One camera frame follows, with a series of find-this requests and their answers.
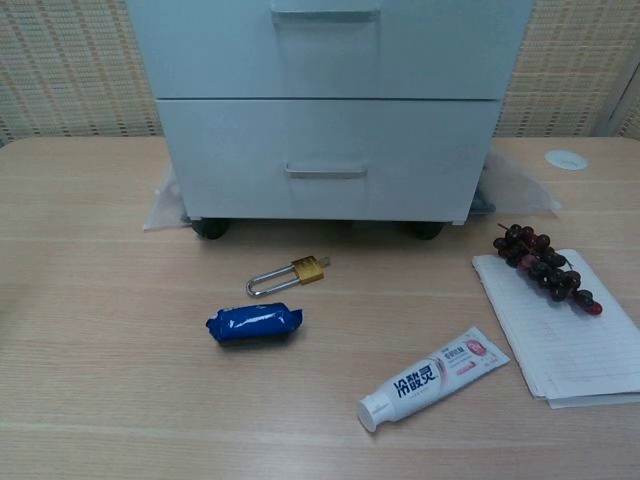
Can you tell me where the white round cable grommet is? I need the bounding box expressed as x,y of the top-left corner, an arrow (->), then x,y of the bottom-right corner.
544,149 -> 588,172

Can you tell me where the translucent plastic bag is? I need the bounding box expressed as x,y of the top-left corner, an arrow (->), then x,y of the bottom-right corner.
142,163 -> 194,232
471,146 -> 562,217

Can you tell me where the dark purple grape bunch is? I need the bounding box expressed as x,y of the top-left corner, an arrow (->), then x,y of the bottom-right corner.
492,222 -> 604,316

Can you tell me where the blue snack packet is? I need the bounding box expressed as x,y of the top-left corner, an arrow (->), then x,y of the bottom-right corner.
205,300 -> 305,347

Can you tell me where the black caster wheel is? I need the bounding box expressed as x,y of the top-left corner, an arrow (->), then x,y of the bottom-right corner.
398,219 -> 446,241
191,218 -> 233,241

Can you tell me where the white toothpaste tube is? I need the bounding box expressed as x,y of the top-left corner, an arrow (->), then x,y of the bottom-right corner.
356,326 -> 512,434

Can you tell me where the grey partition frame post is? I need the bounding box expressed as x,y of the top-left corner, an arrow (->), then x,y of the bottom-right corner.
596,62 -> 640,139

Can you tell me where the white lined notebook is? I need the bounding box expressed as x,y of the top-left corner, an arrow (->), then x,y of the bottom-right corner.
471,248 -> 640,411

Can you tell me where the brass padlock with long shackle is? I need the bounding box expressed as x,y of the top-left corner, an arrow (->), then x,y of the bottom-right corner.
245,254 -> 332,298

